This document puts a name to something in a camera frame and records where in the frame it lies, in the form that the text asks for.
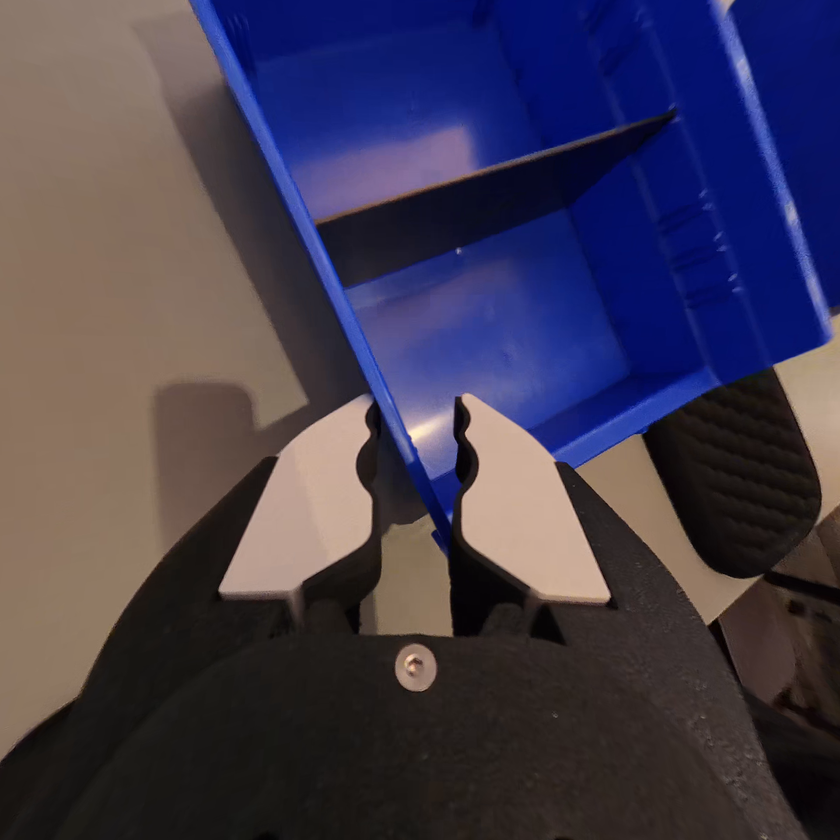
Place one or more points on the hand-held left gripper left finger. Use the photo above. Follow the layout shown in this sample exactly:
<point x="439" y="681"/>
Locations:
<point x="308" y="518"/>

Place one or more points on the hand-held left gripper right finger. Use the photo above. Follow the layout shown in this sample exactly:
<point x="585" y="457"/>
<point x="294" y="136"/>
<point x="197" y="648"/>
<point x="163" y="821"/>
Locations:
<point x="525" y="525"/>

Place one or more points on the black bin divider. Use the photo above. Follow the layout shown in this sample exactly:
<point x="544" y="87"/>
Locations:
<point x="459" y="210"/>

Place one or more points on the blue divided plastic bin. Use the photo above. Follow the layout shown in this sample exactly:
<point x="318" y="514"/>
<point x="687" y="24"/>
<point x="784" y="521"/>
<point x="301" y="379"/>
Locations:
<point x="459" y="315"/>

